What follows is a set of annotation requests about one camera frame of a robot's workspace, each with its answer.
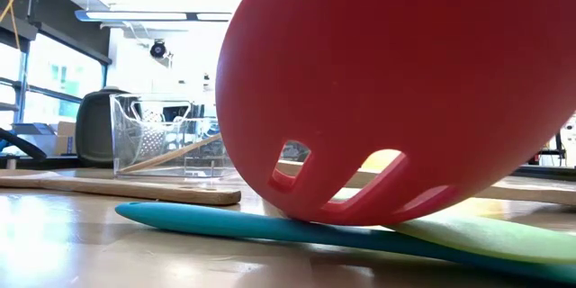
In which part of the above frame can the metal box grater teal handle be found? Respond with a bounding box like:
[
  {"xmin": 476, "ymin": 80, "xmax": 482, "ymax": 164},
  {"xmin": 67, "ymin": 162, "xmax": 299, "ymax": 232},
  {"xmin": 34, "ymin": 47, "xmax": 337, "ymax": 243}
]
[{"xmin": 75, "ymin": 85, "xmax": 167, "ymax": 168}]

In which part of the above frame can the brown cardboard box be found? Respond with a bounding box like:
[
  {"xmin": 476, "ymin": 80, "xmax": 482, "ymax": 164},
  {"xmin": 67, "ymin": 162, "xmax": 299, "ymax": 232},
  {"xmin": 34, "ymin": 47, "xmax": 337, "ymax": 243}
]
[{"xmin": 56, "ymin": 120, "xmax": 77, "ymax": 157}]

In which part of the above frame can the clear plastic bin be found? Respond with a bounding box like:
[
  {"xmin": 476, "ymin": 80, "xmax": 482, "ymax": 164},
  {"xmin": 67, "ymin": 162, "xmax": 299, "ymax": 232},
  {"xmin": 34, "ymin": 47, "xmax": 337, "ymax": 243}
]
[{"xmin": 109, "ymin": 93, "xmax": 238, "ymax": 179}]

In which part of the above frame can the long fluorescent light fixture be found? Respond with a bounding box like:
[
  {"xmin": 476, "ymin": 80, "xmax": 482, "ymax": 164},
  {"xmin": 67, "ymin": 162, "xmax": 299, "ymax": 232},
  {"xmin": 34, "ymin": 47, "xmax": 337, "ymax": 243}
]
[{"xmin": 74, "ymin": 8, "xmax": 233, "ymax": 23}]

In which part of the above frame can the black curved hose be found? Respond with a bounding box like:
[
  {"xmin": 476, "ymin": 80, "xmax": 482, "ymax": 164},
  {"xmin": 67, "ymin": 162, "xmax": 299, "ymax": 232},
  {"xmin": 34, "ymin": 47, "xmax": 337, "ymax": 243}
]
[{"xmin": 0, "ymin": 126, "xmax": 49, "ymax": 162}]

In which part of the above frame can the red slotted spoon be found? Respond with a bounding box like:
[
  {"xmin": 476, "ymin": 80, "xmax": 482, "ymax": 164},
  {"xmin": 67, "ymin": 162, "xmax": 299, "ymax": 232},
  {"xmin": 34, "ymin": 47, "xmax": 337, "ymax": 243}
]
[{"xmin": 214, "ymin": 0, "xmax": 576, "ymax": 227}]

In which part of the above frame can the grey plastic crate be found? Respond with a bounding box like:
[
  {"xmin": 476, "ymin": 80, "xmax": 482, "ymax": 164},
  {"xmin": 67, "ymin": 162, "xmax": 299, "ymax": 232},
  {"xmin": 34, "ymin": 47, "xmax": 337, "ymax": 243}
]
[{"xmin": 11, "ymin": 121, "xmax": 59, "ymax": 158}]

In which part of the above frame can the green silicone spatula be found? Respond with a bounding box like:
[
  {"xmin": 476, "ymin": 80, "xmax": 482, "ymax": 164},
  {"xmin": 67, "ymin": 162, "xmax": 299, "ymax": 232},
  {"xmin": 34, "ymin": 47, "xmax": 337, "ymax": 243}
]
[{"xmin": 386, "ymin": 215, "xmax": 576, "ymax": 266}]

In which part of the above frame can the long teal silicone spatula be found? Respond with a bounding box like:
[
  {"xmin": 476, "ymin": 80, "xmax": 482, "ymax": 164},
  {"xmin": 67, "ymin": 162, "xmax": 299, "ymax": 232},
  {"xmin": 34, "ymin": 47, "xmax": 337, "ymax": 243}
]
[{"xmin": 114, "ymin": 201, "xmax": 576, "ymax": 285}]

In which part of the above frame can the black dome camera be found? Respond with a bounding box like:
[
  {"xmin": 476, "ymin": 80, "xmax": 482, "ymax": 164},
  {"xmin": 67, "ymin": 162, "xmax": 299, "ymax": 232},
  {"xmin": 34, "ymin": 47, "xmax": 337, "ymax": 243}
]
[{"xmin": 149, "ymin": 39, "xmax": 168, "ymax": 59}]

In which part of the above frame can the black metal stand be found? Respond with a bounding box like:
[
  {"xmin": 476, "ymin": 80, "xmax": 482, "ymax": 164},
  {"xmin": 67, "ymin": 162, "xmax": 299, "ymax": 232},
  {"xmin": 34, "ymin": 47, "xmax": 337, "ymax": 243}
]
[{"xmin": 526, "ymin": 123, "xmax": 569, "ymax": 167}]

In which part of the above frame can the large wooden spoon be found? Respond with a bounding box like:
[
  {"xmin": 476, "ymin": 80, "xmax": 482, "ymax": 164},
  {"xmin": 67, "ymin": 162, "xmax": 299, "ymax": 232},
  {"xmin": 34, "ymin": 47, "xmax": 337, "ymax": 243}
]
[{"xmin": 0, "ymin": 169, "xmax": 243, "ymax": 206}]

